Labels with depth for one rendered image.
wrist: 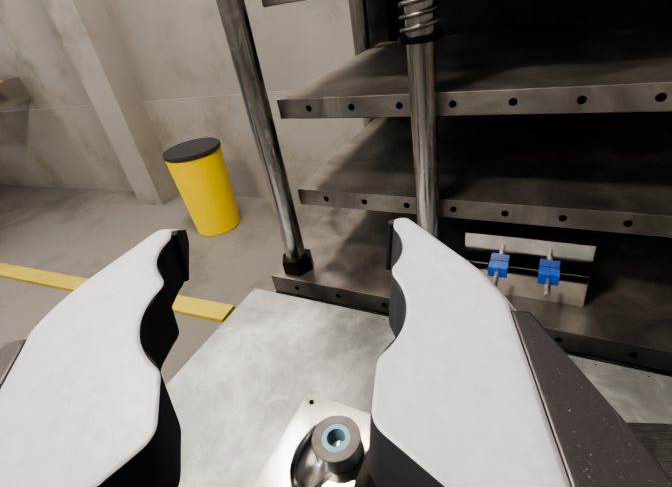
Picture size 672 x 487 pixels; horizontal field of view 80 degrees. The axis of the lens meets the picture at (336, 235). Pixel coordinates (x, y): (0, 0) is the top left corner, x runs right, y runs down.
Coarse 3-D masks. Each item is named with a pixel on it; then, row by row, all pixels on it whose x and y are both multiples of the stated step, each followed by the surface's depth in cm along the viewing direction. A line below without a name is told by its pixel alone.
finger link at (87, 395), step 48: (144, 240) 10; (96, 288) 9; (144, 288) 9; (48, 336) 8; (96, 336) 8; (144, 336) 8; (48, 384) 7; (96, 384) 7; (144, 384) 7; (0, 432) 6; (48, 432) 6; (96, 432) 6; (144, 432) 6; (0, 480) 5; (48, 480) 5; (96, 480) 5; (144, 480) 6
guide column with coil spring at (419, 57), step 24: (432, 0) 72; (408, 24) 75; (408, 48) 77; (432, 48) 76; (408, 72) 80; (432, 72) 79; (432, 96) 81; (432, 120) 83; (432, 144) 86; (432, 168) 89; (432, 192) 92; (432, 216) 95
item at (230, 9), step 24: (216, 0) 86; (240, 0) 86; (360, 0) 138; (240, 24) 88; (360, 24) 142; (240, 48) 90; (360, 48) 146; (240, 72) 93; (264, 96) 97; (264, 120) 99; (264, 144) 102; (264, 168) 106; (288, 192) 111; (288, 216) 114; (288, 240) 118; (288, 264) 121; (312, 264) 125
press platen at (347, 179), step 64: (384, 128) 146; (448, 128) 136; (512, 128) 127; (576, 128) 119; (640, 128) 112; (320, 192) 111; (384, 192) 104; (448, 192) 99; (512, 192) 94; (576, 192) 89; (640, 192) 85
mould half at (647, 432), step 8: (632, 424) 59; (640, 424) 58; (648, 424) 58; (656, 424) 58; (664, 424) 58; (640, 432) 58; (648, 432) 57; (656, 432) 57; (664, 432) 57; (648, 440) 56; (656, 440) 56; (664, 440) 56; (648, 448) 56; (656, 448) 55; (664, 448) 55; (656, 456) 55; (664, 456) 54; (664, 464) 54
